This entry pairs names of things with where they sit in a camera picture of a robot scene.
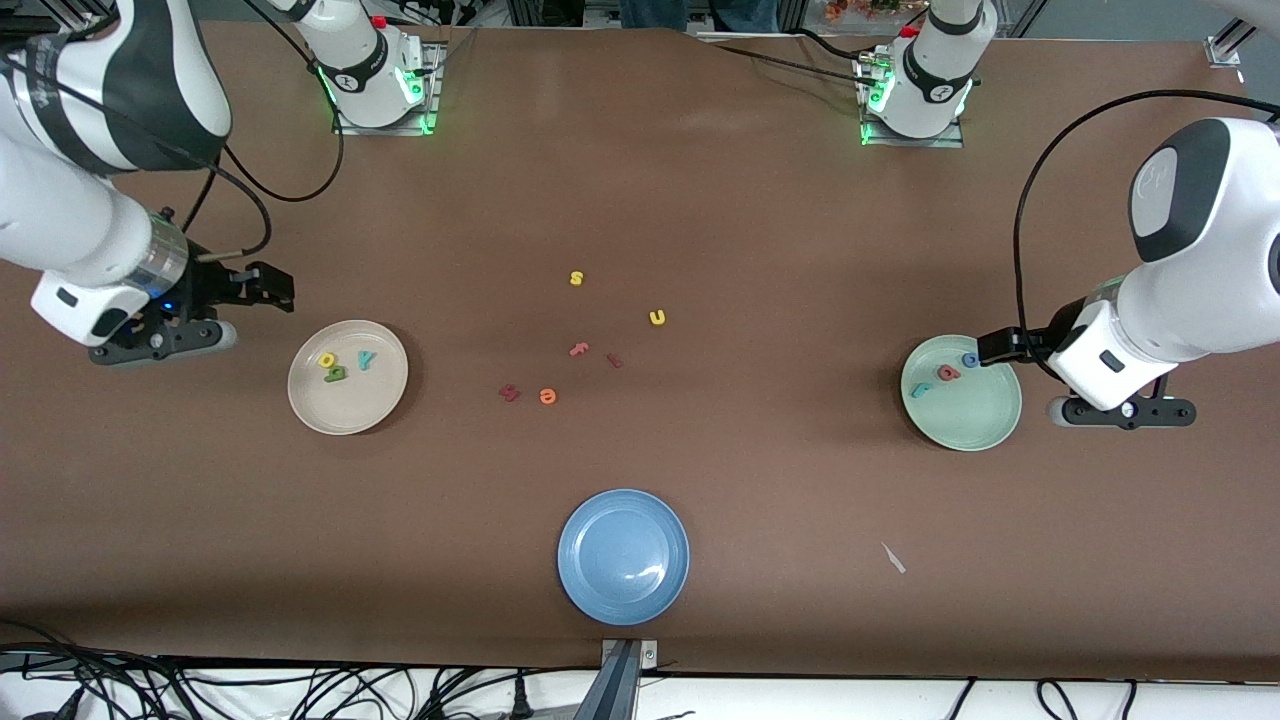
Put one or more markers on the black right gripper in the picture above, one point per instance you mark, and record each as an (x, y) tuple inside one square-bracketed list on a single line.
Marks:
[(213, 286)]

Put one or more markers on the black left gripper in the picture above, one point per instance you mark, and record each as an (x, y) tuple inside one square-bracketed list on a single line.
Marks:
[(1033, 343)]

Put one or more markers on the teal foam letter y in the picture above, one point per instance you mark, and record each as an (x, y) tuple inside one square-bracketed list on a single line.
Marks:
[(367, 358)]

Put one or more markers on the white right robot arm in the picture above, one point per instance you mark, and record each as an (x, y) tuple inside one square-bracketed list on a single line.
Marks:
[(60, 220)]

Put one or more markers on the green round plate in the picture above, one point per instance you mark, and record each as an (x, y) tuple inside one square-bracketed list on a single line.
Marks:
[(970, 415)]

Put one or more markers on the beige round plate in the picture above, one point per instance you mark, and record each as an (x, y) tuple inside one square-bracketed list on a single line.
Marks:
[(345, 405)]

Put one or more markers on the white paper scrap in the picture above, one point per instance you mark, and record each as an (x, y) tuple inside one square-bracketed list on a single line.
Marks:
[(894, 560)]

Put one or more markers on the brown table cover sheet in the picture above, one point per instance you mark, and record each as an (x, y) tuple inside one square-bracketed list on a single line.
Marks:
[(700, 200)]

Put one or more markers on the aluminium corner profile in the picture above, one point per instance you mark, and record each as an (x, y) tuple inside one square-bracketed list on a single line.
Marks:
[(1225, 45)]

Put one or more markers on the blue round plate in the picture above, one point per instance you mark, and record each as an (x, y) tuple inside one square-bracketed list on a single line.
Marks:
[(623, 556)]

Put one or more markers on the aluminium left arm base plate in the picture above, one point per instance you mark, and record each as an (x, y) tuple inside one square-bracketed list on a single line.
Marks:
[(910, 142)]

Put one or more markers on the aluminium right arm base plate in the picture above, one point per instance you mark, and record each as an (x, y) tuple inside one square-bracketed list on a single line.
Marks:
[(432, 75)]

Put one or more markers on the metal camera mount pole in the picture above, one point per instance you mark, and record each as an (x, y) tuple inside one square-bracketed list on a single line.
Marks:
[(620, 690)]

